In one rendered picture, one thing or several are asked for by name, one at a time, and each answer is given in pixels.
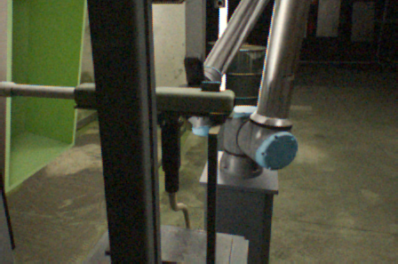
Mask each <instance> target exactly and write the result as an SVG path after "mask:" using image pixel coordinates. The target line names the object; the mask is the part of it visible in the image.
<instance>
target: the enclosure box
mask: <svg viewBox="0 0 398 264"><path fill-rule="evenodd" d="M86 9H87V0H0V83H2V82H10V83H14V84H24V85H38V86H50V87H77V86H78V85H80V76H81V68H82V61H83V46H84V24H85V17H86ZM76 105H77V104H76V103H75V100H68V99H57V98H35V97H23V96H15V97H12V98H4V97H0V168H1V172H2V176H3V183H4V189H5V194H6V193H8V191H10V190H12V189H13V188H15V187H16V186H18V185H19V184H20V183H21V182H22V181H24V180H25V179H27V178H29V177H30V176H32V175H33V174H34V173H36V172H37V171H39V170H40V169H42V167H45V166H46V165H47V164H48V163H50V162H51V161H53V160H54V159H56V158H57V157H58V156H60V155H61V154H62V153H64V152H66V150H68V149H69V148H72V147H73V146H74V142H75V134H76V120H77V109H75V108H74V106H76Z"/></svg>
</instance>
